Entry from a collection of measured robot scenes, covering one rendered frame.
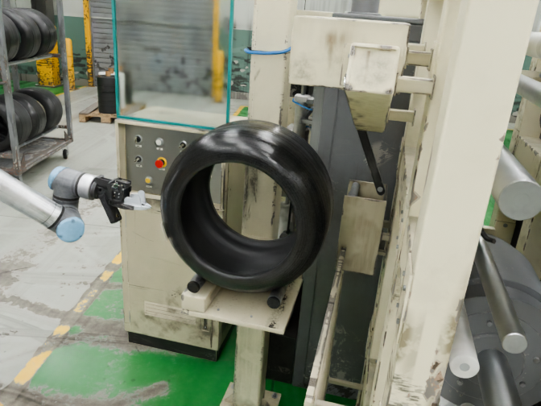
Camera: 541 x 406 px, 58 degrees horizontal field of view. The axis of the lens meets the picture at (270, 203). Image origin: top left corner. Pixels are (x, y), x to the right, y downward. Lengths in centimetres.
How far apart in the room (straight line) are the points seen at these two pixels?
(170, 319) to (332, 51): 194
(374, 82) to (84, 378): 220
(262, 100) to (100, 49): 972
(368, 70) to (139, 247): 182
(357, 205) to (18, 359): 199
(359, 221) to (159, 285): 125
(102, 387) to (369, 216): 162
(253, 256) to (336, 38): 99
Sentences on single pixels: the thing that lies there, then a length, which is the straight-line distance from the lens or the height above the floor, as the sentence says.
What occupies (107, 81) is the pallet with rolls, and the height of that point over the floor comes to 63.
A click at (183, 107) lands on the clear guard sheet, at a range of 227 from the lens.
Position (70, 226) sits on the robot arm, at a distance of 176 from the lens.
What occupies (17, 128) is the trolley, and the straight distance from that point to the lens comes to 515.
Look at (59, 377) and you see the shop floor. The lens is 281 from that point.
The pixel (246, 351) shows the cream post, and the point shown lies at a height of 38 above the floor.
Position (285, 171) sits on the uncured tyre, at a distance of 143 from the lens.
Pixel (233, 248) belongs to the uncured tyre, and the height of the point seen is 94.
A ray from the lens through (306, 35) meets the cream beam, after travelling 111.
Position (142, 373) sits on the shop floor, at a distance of 275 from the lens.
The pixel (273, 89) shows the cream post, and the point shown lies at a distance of 177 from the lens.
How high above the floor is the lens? 179
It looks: 21 degrees down
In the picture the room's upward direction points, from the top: 4 degrees clockwise
